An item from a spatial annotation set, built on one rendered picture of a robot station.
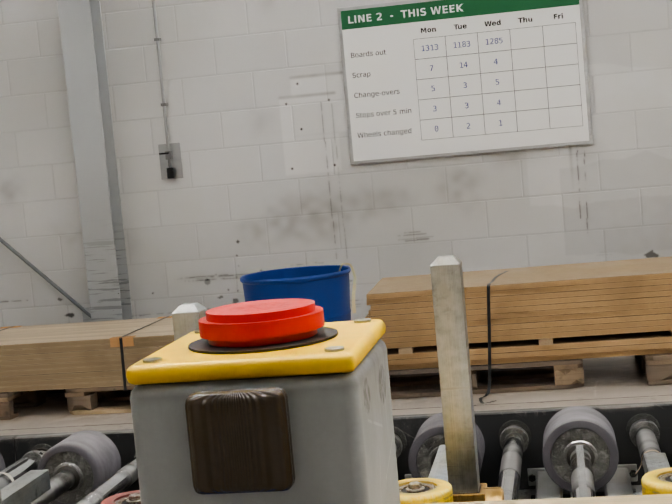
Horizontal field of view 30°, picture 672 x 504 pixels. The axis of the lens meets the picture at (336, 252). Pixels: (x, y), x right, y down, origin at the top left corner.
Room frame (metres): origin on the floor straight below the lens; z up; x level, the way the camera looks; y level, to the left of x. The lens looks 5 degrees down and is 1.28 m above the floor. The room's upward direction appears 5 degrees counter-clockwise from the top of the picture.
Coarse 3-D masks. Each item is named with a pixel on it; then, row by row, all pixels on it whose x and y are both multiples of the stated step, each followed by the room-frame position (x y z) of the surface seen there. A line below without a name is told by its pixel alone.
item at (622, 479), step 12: (528, 468) 1.96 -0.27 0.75; (540, 468) 1.96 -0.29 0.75; (624, 468) 1.93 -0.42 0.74; (636, 468) 1.93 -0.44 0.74; (528, 480) 1.96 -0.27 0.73; (540, 480) 1.91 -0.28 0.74; (612, 480) 1.87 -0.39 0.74; (624, 480) 1.86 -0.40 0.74; (636, 480) 1.93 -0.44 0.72; (540, 492) 1.84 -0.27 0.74; (552, 492) 1.83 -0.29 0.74; (612, 492) 1.81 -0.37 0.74; (624, 492) 1.80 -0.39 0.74
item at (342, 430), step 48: (192, 336) 0.42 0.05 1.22; (336, 336) 0.39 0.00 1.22; (144, 384) 0.37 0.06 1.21; (192, 384) 0.37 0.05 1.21; (240, 384) 0.36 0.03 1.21; (288, 384) 0.36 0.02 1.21; (336, 384) 0.36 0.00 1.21; (384, 384) 0.41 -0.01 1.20; (144, 432) 0.37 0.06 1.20; (336, 432) 0.36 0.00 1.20; (384, 432) 0.40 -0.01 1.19; (144, 480) 0.37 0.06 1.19; (192, 480) 0.37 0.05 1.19; (336, 480) 0.36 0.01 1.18; (384, 480) 0.39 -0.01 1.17
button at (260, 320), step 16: (240, 304) 0.41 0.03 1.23; (256, 304) 0.40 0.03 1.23; (272, 304) 0.40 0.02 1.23; (288, 304) 0.40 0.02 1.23; (304, 304) 0.39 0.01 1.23; (208, 320) 0.39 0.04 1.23; (224, 320) 0.38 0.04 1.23; (240, 320) 0.38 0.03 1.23; (256, 320) 0.38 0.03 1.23; (272, 320) 0.38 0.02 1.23; (288, 320) 0.38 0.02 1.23; (304, 320) 0.38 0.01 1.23; (320, 320) 0.39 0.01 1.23; (208, 336) 0.39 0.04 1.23; (224, 336) 0.38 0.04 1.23; (240, 336) 0.38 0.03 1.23; (256, 336) 0.38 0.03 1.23; (272, 336) 0.38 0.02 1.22; (288, 336) 0.38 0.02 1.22; (304, 336) 0.39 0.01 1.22
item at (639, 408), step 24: (528, 408) 1.98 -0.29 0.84; (552, 408) 1.97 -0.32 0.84; (600, 408) 1.95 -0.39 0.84; (624, 408) 1.94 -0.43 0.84; (648, 408) 1.93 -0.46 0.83; (72, 432) 2.12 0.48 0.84; (120, 432) 2.09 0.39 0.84; (408, 432) 2.00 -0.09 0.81; (624, 432) 1.94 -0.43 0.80; (120, 456) 2.09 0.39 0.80; (408, 456) 2.00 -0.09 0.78; (528, 456) 1.97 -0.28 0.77; (624, 456) 1.94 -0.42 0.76; (480, 480) 1.98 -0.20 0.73
